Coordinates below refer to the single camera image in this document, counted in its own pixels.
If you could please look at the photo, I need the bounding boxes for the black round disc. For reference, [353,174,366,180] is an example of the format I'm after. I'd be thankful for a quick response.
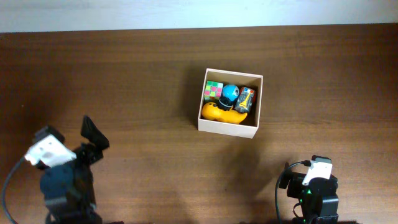
[217,96,234,111]

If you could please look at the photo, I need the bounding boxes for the orange rubber toy figure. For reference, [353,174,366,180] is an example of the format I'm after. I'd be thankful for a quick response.
[201,102,248,124]

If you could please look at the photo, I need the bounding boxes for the blue toy ball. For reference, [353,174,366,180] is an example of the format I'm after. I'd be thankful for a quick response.
[221,85,239,101]

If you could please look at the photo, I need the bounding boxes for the multicoloured puzzle cube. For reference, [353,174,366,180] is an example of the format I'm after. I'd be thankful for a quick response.
[203,80,224,102]

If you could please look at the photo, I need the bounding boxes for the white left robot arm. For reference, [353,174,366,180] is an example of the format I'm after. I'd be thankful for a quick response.
[24,115,109,223]

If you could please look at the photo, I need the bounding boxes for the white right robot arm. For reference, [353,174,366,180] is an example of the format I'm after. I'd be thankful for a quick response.
[274,160,339,224]

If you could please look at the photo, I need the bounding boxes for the pink cardboard box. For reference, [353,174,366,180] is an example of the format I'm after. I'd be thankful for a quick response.
[198,68,263,139]

